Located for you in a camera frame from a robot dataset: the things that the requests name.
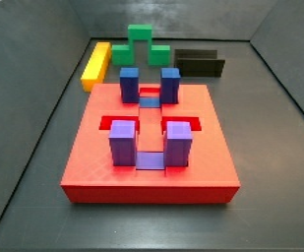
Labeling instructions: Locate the yellow rectangular block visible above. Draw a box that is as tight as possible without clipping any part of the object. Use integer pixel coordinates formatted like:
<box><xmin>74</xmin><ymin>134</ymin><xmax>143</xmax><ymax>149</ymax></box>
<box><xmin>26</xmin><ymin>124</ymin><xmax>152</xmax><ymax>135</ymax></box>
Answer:
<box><xmin>81</xmin><ymin>42</ymin><xmax>112</xmax><ymax>92</ymax></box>

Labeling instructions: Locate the red board with slots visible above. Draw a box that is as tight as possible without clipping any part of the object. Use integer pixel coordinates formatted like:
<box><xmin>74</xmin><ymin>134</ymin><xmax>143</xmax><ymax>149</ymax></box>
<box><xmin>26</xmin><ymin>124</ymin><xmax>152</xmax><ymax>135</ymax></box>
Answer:
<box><xmin>61</xmin><ymin>84</ymin><xmax>240</xmax><ymax>204</ymax></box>

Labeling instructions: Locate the purple U-shaped block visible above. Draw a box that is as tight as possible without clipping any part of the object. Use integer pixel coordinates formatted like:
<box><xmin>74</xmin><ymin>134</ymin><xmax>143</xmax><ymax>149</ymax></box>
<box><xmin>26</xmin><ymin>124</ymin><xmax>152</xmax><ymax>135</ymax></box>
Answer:
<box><xmin>109</xmin><ymin>120</ymin><xmax>192</xmax><ymax>170</ymax></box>

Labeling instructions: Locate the dark blue U-shaped block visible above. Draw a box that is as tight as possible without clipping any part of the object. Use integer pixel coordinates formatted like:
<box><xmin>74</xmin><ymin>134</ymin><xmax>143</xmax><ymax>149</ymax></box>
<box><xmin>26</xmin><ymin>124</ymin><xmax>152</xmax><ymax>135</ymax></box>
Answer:
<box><xmin>120</xmin><ymin>68</ymin><xmax>181</xmax><ymax>108</ymax></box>

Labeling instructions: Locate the black angular block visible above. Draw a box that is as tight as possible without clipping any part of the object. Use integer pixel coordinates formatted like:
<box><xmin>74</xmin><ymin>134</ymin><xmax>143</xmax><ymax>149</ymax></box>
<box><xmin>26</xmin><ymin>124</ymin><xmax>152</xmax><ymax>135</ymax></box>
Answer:
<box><xmin>175</xmin><ymin>49</ymin><xmax>226</xmax><ymax>78</ymax></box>

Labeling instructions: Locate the green arch-shaped block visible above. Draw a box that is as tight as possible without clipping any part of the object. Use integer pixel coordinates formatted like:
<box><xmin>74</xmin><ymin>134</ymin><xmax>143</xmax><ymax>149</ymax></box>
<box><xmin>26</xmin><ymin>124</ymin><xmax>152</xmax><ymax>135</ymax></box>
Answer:
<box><xmin>113</xmin><ymin>24</ymin><xmax>172</xmax><ymax>66</ymax></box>

